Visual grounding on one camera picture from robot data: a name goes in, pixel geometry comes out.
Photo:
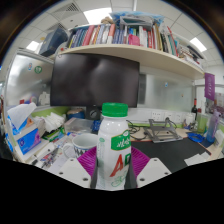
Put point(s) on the white green-capped drink bottle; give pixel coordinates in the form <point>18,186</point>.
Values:
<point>113,150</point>

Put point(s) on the dark wine bottle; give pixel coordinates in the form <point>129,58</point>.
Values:
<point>194,111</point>

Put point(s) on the navy blue box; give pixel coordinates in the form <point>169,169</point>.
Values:
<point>53,41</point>

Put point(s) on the white wall sockets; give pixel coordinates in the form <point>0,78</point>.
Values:
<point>166,116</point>

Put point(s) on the clear plastic box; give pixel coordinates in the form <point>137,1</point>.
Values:
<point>78,126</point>

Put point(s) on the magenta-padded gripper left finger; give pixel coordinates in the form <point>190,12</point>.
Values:
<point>71,170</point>

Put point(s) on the purple hanging sign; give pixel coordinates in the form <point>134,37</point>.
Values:
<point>209,86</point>

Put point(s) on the shelf with books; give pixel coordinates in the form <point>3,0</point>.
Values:
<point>140,55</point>

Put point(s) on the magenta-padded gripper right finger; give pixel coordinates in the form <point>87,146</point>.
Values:
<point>151,171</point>

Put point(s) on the black computer monitor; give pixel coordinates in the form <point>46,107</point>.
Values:
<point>95,80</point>

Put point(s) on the blue tissue box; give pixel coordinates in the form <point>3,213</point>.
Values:
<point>28,140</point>

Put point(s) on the grey metal laptop stand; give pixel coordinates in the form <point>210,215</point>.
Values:
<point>163,133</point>

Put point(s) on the stack of white napkins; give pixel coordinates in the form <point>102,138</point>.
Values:
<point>55,121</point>

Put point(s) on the black desk mat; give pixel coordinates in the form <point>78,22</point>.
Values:
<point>170,153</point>

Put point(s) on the small blue box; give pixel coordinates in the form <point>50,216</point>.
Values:
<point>96,126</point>

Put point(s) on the white tissue sheet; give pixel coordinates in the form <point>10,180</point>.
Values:
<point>196,159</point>

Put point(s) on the translucent purple water bottle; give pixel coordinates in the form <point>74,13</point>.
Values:
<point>213,128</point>

